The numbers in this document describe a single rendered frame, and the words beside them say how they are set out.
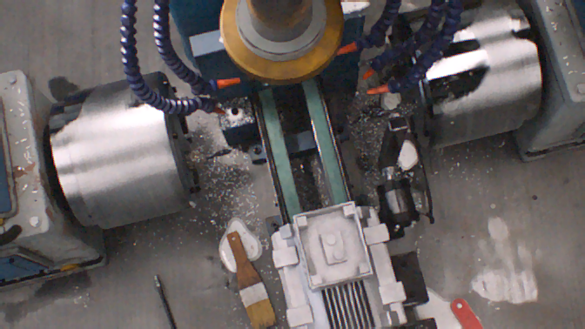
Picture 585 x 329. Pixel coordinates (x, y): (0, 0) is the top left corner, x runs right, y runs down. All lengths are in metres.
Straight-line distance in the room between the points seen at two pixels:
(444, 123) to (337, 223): 0.25
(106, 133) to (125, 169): 0.07
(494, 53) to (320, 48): 0.34
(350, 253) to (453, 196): 0.42
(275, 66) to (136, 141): 0.30
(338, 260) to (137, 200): 0.35
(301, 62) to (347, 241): 0.32
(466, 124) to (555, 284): 0.43
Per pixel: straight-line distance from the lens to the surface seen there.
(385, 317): 1.31
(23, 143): 1.37
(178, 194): 1.35
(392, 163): 1.39
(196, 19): 1.51
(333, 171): 1.52
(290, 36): 1.12
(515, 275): 1.64
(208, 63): 1.40
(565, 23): 1.41
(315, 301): 1.31
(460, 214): 1.64
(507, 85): 1.37
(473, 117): 1.37
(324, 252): 1.29
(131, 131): 1.32
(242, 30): 1.14
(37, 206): 1.34
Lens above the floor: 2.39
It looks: 75 degrees down
